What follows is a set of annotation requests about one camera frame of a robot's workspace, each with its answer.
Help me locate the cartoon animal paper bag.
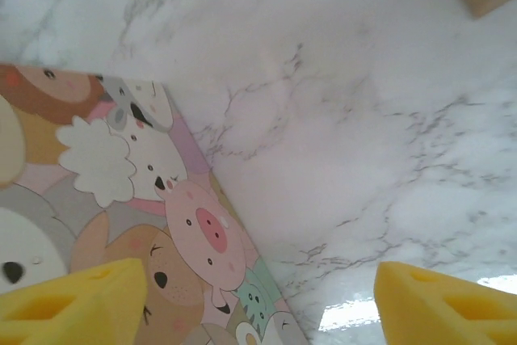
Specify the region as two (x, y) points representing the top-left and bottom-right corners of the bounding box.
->
(0, 62), (311, 345)

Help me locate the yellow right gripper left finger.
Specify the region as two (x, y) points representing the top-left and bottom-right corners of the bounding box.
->
(0, 258), (149, 345)

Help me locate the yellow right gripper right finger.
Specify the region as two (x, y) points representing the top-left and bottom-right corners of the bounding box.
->
(373, 262), (517, 345)

